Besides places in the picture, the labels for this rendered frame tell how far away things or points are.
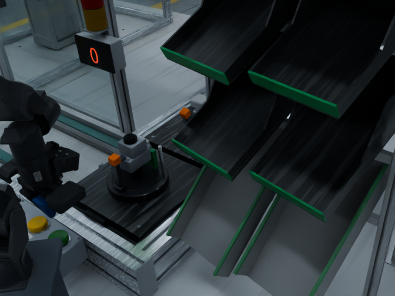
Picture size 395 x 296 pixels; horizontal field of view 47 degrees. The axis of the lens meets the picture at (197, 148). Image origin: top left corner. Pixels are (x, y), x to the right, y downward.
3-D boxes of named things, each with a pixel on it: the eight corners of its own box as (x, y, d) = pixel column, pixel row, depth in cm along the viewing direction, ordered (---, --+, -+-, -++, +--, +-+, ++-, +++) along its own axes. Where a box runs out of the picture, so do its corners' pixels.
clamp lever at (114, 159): (119, 188, 98) (113, 160, 94) (113, 185, 99) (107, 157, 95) (131, 180, 101) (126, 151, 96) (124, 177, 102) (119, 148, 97)
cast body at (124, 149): (131, 174, 98) (126, 147, 94) (117, 167, 100) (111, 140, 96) (157, 154, 103) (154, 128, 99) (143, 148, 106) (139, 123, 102)
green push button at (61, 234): (57, 254, 91) (55, 246, 90) (45, 245, 93) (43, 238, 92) (73, 241, 93) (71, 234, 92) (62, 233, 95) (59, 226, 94)
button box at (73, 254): (62, 279, 92) (54, 258, 88) (4, 235, 103) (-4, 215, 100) (89, 257, 96) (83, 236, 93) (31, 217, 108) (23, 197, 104)
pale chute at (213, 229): (228, 278, 79) (214, 276, 75) (180, 237, 87) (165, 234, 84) (309, 134, 78) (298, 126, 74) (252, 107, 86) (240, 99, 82)
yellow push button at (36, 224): (37, 238, 95) (34, 231, 93) (25, 230, 97) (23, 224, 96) (53, 226, 97) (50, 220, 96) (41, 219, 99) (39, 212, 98)
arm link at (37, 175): (49, 179, 73) (78, 159, 77) (-16, 144, 83) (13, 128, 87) (61, 217, 78) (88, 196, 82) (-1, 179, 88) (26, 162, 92)
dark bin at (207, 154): (231, 182, 69) (214, 155, 63) (176, 147, 77) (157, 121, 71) (341, 54, 75) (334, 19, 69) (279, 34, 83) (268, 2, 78)
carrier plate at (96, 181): (140, 244, 92) (139, 236, 90) (65, 198, 105) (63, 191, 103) (213, 180, 106) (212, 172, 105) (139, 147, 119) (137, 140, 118)
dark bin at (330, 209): (325, 223, 60) (314, 196, 55) (252, 179, 69) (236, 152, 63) (439, 75, 67) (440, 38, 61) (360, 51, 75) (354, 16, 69)
